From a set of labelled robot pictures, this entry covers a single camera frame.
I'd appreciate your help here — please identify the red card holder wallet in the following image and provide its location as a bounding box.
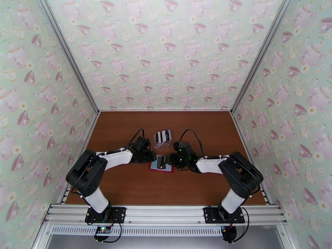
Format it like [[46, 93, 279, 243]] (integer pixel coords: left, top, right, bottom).
[[149, 155, 174, 173]]

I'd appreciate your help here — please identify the clear acrylic card stand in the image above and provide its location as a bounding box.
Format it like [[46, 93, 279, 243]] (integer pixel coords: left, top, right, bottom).
[[154, 129, 173, 149]]

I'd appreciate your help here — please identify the controller board with green light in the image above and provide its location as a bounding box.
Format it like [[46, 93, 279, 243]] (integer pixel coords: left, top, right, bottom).
[[94, 226, 112, 243]]

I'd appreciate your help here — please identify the aluminium back rail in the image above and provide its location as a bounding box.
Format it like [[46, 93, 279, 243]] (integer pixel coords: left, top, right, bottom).
[[99, 108, 232, 112]]

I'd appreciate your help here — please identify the aluminium front mounting rail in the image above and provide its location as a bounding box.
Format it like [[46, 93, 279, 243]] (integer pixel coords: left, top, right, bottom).
[[42, 205, 288, 226]]

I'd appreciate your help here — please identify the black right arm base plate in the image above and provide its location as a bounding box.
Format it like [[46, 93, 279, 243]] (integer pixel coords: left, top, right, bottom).
[[203, 207, 246, 224]]

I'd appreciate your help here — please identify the aluminium left side rail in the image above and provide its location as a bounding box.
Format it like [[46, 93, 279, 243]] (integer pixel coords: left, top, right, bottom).
[[58, 112, 101, 205]]

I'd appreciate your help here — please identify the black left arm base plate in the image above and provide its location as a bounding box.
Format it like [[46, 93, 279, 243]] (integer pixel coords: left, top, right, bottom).
[[85, 207, 127, 224]]

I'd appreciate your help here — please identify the aluminium right side rail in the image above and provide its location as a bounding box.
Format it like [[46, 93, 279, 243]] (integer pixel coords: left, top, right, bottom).
[[230, 112, 270, 205]]

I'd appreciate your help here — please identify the white perforated cable tray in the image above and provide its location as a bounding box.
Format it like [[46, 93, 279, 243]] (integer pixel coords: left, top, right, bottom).
[[50, 226, 224, 237]]

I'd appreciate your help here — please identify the black left base cable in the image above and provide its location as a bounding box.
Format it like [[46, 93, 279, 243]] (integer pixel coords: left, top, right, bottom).
[[101, 222, 123, 243]]

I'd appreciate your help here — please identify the black base cable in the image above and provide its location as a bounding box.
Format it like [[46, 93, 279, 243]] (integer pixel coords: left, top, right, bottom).
[[101, 222, 123, 243], [233, 206, 249, 243]]

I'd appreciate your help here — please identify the black right base cable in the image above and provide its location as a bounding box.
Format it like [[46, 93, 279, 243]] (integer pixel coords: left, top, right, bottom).
[[233, 206, 249, 243]]

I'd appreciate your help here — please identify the aluminium left corner post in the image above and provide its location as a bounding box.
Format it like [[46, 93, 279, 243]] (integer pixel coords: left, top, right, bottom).
[[35, 0, 101, 115]]

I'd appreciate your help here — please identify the aluminium corner post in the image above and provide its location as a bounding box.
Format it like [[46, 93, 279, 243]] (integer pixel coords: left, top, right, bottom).
[[230, 0, 296, 115], [35, 0, 101, 115]]

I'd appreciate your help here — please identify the aluminium right corner post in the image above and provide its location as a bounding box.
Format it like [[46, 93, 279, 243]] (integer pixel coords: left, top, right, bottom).
[[230, 0, 296, 115]]

